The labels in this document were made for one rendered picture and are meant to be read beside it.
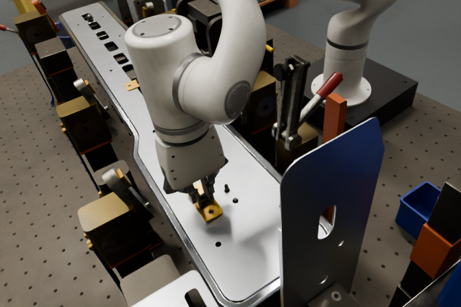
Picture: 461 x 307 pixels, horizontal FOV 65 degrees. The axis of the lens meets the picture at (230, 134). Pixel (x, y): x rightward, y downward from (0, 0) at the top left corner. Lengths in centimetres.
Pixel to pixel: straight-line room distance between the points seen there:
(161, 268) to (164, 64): 35
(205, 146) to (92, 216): 24
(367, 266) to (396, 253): 8
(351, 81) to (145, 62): 83
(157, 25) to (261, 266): 38
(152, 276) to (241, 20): 43
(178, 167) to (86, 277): 55
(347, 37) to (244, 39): 70
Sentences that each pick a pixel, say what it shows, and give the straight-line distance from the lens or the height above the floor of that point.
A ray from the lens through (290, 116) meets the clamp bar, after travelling 65.
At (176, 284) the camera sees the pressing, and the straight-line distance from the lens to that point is 61.
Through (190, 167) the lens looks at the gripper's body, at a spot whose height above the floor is 113.
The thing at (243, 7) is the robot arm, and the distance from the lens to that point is 43.
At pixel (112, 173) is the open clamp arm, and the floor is 112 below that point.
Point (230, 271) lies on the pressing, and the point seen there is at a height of 100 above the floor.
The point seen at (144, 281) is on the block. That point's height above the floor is 98.
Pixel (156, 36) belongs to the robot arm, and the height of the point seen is 135.
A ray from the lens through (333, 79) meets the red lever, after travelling 70.
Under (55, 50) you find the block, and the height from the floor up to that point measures 103.
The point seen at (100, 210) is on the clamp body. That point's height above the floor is 104.
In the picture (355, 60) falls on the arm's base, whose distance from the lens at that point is 114.
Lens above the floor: 153
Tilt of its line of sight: 42 degrees down
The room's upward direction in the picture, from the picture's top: 8 degrees counter-clockwise
